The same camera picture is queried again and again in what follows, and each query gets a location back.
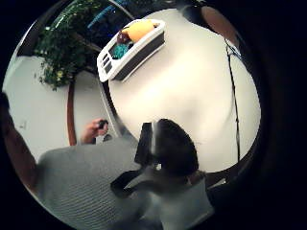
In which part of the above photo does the white fruit basket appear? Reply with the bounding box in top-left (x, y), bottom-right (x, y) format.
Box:
top-left (96, 18), bottom-right (167, 83)

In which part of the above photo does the the person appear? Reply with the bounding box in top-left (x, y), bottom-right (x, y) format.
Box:
top-left (0, 91), bottom-right (216, 230)

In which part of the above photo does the brown wooden edging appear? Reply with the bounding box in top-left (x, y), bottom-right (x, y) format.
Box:
top-left (65, 80), bottom-right (78, 147)

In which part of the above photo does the teal fruit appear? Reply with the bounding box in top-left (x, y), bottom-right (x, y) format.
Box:
top-left (111, 42), bottom-right (131, 60)

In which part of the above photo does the dark red fruit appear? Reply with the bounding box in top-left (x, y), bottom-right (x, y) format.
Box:
top-left (116, 31), bottom-right (132, 45)

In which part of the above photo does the yellow fruit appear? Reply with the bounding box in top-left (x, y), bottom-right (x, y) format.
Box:
top-left (122, 19), bottom-right (160, 43)

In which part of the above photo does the brown chair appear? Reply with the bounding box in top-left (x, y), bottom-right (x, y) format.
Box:
top-left (201, 5), bottom-right (242, 50)

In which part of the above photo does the green leafy plant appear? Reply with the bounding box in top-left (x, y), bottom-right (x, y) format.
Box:
top-left (33, 0), bottom-right (107, 91)

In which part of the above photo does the thin black cable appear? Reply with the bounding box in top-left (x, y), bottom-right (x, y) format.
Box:
top-left (224, 37), bottom-right (243, 163)

